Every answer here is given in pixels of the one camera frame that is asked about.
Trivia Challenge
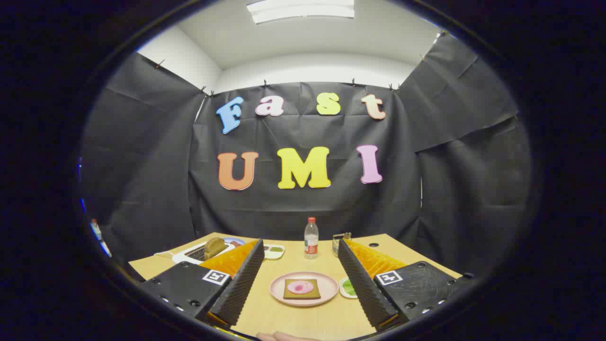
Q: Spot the white and red object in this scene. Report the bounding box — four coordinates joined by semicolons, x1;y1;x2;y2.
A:
89;218;113;259

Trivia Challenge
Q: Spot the pink ham slice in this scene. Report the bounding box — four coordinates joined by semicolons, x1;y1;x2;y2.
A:
287;280;315;295

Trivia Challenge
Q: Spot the small white dish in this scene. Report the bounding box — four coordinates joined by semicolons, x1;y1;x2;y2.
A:
339;277;359;300

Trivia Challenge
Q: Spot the brown toasted bread slice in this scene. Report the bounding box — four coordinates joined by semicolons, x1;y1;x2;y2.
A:
204;237;228;260

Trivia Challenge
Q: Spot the clear water bottle red cap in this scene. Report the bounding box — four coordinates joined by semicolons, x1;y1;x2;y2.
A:
303;217;320;260

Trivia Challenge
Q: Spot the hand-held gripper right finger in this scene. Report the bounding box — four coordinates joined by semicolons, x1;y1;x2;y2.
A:
337;238;476;332

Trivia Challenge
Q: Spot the metal mesh utensil holder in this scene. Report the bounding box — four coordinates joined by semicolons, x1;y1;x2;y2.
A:
332;232;352;258

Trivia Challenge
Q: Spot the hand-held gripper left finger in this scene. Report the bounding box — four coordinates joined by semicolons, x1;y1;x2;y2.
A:
137;238;266;327

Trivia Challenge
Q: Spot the black backdrop cloth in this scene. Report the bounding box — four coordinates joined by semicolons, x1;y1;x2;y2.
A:
78;31;533;285

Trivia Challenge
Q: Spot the brown bread slice with ham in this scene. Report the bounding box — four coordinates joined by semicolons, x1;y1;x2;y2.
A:
283;278;321;300

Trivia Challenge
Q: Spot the pink plate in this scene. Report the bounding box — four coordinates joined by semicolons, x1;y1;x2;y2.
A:
269;271;339;308

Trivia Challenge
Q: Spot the ceiling light panel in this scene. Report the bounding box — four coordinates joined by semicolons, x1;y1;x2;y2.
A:
246;0;356;24

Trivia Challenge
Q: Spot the white toaster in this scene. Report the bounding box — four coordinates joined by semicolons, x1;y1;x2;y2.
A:
171;239;237;265

